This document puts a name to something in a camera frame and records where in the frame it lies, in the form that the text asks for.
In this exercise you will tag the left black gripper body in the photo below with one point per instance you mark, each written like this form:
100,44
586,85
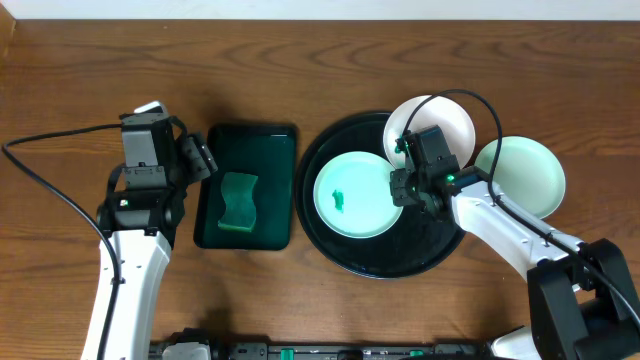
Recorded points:
198,157

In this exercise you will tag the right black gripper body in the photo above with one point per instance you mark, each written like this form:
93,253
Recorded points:
405,186

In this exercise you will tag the green sponge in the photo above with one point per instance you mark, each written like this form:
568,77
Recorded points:
240,212

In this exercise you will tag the mint plate with green stain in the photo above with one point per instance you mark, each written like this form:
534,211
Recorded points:
530,175

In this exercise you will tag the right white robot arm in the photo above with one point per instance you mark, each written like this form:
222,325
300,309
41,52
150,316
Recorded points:
582,300

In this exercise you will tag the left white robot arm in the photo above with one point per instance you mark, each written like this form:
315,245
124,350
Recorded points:
139,217

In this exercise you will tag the round black tray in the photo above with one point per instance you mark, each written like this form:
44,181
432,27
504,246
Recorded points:
413,245

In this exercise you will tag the dark green rectangular tray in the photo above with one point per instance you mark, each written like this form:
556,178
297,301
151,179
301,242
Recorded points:
266,151

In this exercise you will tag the white plate with green stain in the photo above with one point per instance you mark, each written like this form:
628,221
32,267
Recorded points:
453,120

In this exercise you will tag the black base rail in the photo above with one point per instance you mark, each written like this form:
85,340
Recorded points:
198,344

